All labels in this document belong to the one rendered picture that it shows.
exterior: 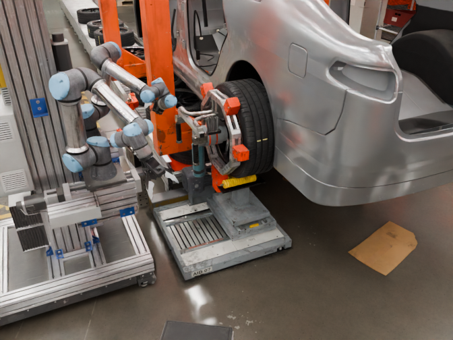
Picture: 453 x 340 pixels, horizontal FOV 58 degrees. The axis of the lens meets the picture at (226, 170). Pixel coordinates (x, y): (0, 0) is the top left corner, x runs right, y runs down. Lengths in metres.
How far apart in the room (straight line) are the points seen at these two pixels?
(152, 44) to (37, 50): 0.87
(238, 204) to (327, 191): 1.05
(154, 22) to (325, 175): 1.51
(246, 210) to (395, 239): 1.16
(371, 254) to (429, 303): 0.50
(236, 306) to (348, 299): 0.73
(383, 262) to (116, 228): 1.91
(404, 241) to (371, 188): 1.24
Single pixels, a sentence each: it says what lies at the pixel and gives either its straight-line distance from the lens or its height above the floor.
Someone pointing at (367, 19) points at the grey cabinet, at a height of 0.76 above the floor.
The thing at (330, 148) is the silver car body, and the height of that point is 1.12.
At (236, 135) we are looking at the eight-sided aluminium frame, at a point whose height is 0.95.
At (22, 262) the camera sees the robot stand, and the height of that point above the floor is 0.21.
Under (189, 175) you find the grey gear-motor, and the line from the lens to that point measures 3.18.
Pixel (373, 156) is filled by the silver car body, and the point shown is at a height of 1.12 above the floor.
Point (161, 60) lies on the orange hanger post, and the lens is 2.97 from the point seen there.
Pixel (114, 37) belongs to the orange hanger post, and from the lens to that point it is 4.87.
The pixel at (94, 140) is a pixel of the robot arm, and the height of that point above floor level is 1.05.
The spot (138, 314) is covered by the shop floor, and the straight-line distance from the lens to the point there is 2.74.
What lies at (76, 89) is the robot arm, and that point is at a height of 1.39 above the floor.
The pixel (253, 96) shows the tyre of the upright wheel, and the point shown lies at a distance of 2.63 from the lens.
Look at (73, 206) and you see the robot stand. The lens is 2.41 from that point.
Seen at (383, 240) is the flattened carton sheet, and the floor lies 0.01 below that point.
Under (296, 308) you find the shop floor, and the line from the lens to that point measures 2.76.
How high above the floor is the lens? 2.07
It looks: 31 degrees down
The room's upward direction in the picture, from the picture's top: straight up
